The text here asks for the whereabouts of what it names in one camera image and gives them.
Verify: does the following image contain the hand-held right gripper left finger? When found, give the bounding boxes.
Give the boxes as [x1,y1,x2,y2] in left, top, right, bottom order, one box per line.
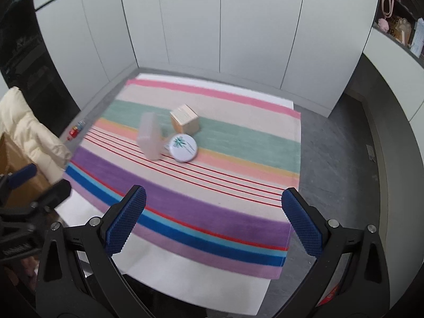
[36,185,147,318]

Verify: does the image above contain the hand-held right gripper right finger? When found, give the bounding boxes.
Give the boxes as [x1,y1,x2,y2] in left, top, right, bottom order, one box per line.
[281,187,390,318]

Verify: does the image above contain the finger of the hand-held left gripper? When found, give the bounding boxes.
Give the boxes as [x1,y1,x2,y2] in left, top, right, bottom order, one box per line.
[0,164,38,190]
[30,179,72,213]

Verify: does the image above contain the brown cardboard box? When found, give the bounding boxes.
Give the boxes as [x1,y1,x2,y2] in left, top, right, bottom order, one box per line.
[0,132,51,206]

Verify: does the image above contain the translucent plastic box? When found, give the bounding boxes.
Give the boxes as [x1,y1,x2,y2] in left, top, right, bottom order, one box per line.
[137,112,165,162]

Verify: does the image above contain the white round compact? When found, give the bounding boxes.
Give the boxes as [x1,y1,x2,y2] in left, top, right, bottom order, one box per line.
[167,133,199,163]

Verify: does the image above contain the beige cube carton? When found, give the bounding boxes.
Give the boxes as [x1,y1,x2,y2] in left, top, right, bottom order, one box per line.
[170,104,200,136]

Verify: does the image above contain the person's left hand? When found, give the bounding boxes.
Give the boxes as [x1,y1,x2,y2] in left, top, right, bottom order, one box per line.
[5,255,41,287]

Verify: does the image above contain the cream padded chair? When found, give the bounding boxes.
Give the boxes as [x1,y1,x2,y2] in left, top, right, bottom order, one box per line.
[0,86,72,182]

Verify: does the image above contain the small red floor items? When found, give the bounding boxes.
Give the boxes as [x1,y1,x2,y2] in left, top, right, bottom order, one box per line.
[67,121,86,141]

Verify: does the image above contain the black glass cabinet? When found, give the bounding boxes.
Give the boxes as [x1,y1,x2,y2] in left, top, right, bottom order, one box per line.
[0,0,82,134]

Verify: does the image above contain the striped colourful cloth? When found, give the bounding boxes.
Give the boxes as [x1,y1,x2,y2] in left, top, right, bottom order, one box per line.
[64,74,302,279]

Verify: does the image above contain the paw print box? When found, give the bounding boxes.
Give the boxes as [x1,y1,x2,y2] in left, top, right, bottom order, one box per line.
[387,16,413,44]

